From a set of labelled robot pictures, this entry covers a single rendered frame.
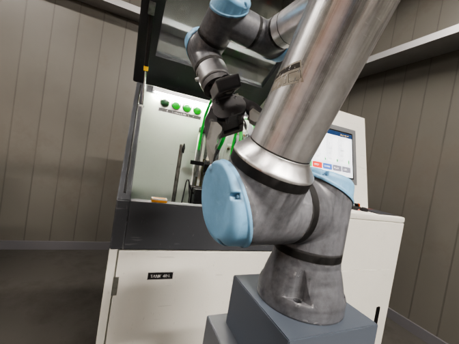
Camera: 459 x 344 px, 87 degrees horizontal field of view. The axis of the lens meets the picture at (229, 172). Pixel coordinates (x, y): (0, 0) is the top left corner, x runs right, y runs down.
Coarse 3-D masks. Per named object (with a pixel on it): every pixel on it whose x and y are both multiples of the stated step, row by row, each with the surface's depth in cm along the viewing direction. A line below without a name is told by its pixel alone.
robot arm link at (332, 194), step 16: (320, 176) 37; (336, 176) 37; (320, 192) 36; (336, 192) 37; (352, 192) 39; (320, 208) 35; (336, 208) 37; (320, 224) 36; (336, 224) 37; (304, 240) 37; (320, 240) 37; (336, 240) 38; (336, 256) 38
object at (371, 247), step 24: (336, 120) 149; (360, 120) 157; (360, 144) 154; (360, 168) 151; (360, 192) 148; (360, 240) 117; (384, 240) 124; (360, 264) 119; (384, 264) 126; (360, 288) 120; (384, 288) 127; (384, 312) 129
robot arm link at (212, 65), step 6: (210, 60) 55; (216, 60) 55; (222, 60) 57; (198, 66) 56; (204, 66) 55; (210, 66) 54; (216, 66) 54; (222, 66) 55; (198, 72) 56; (204, 72) 55; (210, 72) 54; (216, 72) 54; (228, 72) 56; (198, 78) 57; (204, 78) 55
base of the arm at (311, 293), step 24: (288, 264) 39; (312, 264) 38; (336, 264) 39; (264, 288) 41; (288, 288) 38; (312, 288) 37; (336, 288) 38; (288, 312) 37; (312, 312) 36; (336, 312) 37
